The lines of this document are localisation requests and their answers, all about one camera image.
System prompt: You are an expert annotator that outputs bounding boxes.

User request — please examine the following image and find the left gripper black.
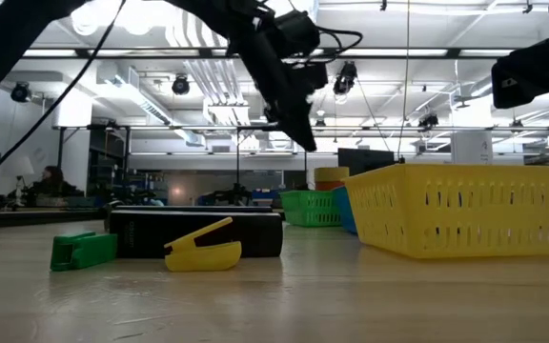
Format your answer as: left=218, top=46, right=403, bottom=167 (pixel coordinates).
left=229, top=12, right=330, bottom=153

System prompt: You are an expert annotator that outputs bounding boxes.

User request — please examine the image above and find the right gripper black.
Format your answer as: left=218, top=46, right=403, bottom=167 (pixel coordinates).
left=490, top=0, right=549, bottom=111

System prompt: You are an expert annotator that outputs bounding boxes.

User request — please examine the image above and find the black stapler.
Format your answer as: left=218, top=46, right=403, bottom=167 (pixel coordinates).
left=104, top=204, right=285, bottom=260

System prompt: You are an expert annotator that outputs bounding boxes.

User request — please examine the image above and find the yellow staple remover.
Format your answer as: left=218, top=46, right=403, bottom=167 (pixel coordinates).
left=163, top=216, right=243, bottom=273

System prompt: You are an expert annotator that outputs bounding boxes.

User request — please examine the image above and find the green staple remover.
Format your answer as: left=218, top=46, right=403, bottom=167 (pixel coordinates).
left=49, top=231, right=119, bottom=272

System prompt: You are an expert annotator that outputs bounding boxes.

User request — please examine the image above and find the yellow orange cylinder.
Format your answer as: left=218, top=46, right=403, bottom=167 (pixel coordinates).
left=313, top=166, right=351, bottom=192

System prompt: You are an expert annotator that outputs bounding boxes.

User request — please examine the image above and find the black ceiling spotlight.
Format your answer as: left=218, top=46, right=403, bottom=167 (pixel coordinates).
left=171, top=73, right=192, bottom=96
left=417, top=112, right=440, bottom=131
left=10, top=81, right=32, bottom=104
left=332, top=60, right=358, bottom=96

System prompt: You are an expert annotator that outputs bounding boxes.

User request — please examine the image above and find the black monitor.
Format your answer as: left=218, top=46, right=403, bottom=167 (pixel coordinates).
left=336, top=147, right=396, bottom=177

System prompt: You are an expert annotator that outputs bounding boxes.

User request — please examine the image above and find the green plastic basket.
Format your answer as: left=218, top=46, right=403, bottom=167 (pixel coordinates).
left=278, top=189, right=343, bottom=228

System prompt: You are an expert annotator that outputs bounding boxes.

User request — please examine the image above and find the white pillar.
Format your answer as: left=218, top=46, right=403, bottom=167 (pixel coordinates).
left=450, top=130, right=494, bottom=166

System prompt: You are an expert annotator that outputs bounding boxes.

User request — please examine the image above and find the blue plastic basket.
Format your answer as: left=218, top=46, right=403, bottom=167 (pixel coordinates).
left=331, top=184, right=359, bottom=236

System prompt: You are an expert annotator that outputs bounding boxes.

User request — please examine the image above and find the yellow plastic basket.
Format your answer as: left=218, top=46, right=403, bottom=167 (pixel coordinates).
left=343, top=163, right=549, bottom=260

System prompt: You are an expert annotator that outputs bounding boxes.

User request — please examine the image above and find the black overhead crossbar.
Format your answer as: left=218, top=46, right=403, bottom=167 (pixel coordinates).
left=0, top=46, right=549, bottom=62

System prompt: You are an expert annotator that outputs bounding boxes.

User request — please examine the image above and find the white ceiling box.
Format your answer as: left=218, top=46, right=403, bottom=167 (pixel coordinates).
left=52, top=90, right=93, bottom=129

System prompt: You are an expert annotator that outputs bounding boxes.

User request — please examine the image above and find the seated person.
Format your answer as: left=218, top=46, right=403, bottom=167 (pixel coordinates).
left=26, top=165, right=78, bottom=197

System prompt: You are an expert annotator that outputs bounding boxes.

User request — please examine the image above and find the white table lamp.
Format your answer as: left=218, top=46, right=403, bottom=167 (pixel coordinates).
left=0, top=154, right=36, bottom=210

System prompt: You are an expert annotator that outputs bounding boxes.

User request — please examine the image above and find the black background rack frame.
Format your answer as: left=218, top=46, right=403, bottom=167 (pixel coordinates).
left=53, top=122, right=314, bottom=211

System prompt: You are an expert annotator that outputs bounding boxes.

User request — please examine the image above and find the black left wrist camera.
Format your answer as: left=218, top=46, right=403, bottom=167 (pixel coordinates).
left=274, top=10, right=322, bottom=57

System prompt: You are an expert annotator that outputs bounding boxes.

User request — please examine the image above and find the looped black camera cable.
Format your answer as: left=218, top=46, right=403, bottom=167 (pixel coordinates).
left=319, top=27, right=364, bottom=66

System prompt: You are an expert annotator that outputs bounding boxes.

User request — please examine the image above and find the hanging thin cable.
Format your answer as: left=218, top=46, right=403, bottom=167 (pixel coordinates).
left=396, top=0, right=412, bottom=161

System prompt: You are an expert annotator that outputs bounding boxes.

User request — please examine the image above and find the long black arm cable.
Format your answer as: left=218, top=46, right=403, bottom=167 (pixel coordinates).
left=0, top=0, right=128, bottom=166

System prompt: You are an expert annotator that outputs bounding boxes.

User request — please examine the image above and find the black table frame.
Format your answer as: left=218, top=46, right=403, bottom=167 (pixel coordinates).
left=0, top=207, right=286, bottom=231

